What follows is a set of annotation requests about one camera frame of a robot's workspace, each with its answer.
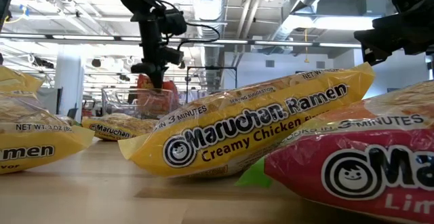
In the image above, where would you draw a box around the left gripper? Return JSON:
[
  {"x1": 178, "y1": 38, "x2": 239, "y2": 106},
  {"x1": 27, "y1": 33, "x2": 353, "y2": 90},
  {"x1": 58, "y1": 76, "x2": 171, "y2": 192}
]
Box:
[{"x1": 130, "y1": 20, "x2": 167, "y2": 90}]

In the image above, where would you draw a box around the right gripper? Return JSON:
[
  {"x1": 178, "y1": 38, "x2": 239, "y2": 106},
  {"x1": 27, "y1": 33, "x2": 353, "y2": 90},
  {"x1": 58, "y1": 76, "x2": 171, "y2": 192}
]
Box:
[{"x1": 353, "y1": 12, "x2": 434, "y2": 67}]

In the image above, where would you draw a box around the red Savory Noodles pack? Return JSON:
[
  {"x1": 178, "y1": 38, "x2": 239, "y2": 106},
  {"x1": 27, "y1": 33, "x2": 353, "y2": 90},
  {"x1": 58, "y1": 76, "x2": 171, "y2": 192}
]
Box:
[{"x1": 136, "y1": 73, "x2": 180, "y2": 117}]

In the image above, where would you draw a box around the yellow Maruchan creamy chicken pack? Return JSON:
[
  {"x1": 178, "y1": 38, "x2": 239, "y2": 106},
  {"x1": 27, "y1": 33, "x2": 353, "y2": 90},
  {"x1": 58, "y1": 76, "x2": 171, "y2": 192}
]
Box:
[
  {"x1": 81, "y1": 113, "x2": 159, "y2": 142},
  {"x1": 0, "y1": 91, "x2": 96, "y2": 176},
  {"x1": 117, "y1": 62, "x2": 376, "y2": 179},
  {"x1": 0, "y1": 65, "x2": 45, "y2": 95}
]

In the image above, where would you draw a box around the gray ceiling HVAC unit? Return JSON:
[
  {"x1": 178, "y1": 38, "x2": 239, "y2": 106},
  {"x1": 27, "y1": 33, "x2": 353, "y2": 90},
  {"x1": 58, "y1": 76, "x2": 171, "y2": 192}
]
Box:
[{"x1": 317, "y1": 0, "x2": 387, "y2": 18}]

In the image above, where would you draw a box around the rectangular ceiling light panel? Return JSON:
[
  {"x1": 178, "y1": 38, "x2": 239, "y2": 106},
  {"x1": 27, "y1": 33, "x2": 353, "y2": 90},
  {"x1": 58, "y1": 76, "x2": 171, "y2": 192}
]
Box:
[{"x1": 291, "y1": 13, "x2": 377, "y2": 31}]

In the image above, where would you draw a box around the red background equipment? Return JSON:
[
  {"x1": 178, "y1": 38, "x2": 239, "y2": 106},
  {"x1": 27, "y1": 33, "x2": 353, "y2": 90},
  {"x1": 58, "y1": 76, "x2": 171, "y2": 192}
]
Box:
[{"x1": 82, "y1": 100, "x2": 96, "y2": 118}]

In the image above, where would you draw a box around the long linear ceiling light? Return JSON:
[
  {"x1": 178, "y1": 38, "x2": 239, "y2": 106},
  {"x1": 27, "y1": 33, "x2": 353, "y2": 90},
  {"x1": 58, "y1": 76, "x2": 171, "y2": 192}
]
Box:
[{"x1": 0, "y1": 32, "x2": 362, "y2": 48}]

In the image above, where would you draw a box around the white building column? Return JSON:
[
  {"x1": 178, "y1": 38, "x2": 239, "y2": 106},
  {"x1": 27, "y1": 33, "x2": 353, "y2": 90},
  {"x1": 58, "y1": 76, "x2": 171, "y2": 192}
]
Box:
[{"x1": 55, "y1": 45, "x2": 85, "y2": 123}]

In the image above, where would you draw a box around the gray fabric partition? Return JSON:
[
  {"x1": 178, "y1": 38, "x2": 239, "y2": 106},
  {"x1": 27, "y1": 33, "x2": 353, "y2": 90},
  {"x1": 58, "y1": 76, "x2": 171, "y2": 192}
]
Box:
[{"x1": 36, "y1": 87, "x2": 63, "y2": 115}]

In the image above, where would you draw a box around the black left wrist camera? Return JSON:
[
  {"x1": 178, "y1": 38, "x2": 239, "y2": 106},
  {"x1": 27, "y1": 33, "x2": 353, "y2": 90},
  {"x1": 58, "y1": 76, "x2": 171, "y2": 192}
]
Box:
[{"x1": 158, "y1": 45, "x2": 184, "y2": 66}]

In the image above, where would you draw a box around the yellow hanging cord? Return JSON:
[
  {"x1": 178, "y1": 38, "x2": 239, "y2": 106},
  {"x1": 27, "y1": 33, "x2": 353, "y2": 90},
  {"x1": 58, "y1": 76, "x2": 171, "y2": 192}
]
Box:
[{"x1": 303, "y1": 29, "x2": 310, "y2": 64}]

